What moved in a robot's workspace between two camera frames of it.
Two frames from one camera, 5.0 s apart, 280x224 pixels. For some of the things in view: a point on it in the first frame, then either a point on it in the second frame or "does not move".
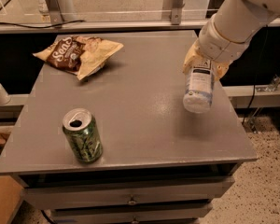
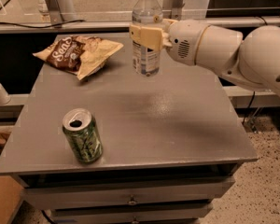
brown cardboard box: [6, 194] does not move
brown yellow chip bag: [79, 55] does not move
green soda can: [83, 134] does not move
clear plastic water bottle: [199, 88] to [147, 11]
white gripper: [221, 47] to [184, 41]
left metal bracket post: [52, 3] does not move
